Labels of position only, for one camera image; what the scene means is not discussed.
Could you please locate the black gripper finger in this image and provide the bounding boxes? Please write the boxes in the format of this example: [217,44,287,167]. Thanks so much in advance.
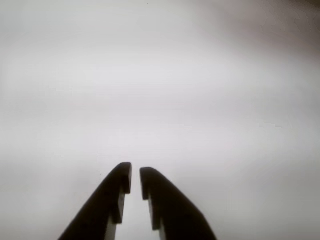
[139,166,218,240]
[57,162,133,240]

